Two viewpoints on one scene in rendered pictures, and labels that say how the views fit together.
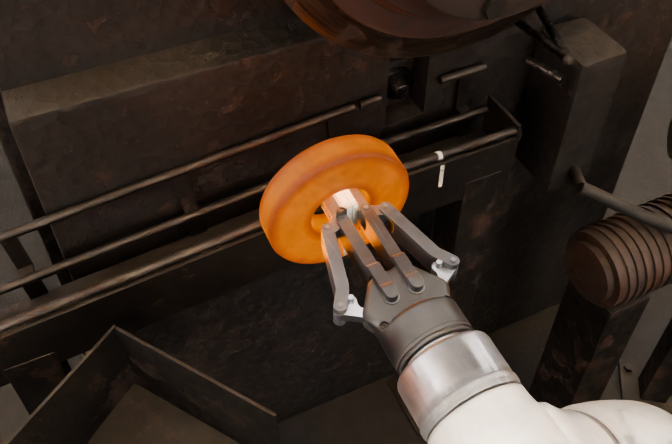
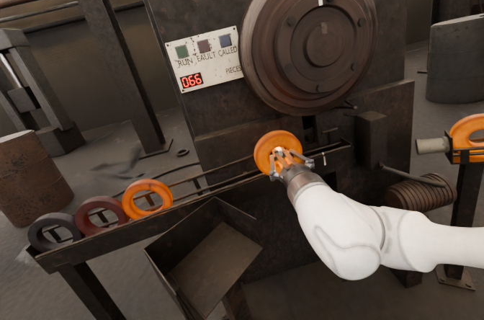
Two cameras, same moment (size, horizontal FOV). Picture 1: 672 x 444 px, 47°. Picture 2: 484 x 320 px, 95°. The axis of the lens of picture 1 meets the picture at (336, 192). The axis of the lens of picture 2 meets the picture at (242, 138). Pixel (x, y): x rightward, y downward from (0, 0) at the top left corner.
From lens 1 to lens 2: 29 cm
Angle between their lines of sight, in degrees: 30
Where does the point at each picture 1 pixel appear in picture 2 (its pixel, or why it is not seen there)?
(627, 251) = (408, 191)
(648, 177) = not seen: hidden behind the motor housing
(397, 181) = (297, 145)
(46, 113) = (203, 139)
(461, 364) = (305, 179)
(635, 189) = not seen: hidden behind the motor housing
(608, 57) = (379, 117)
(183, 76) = (239, 129)
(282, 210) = (258, 152)
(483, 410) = (311, 191)
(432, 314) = (298, 169)
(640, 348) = not seen: hidden behind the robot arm
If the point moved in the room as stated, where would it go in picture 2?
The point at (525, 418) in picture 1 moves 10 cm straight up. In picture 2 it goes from (326, 192) to (322, 145)
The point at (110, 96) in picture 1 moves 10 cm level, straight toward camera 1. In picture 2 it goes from (220, 135) to (219, 144)
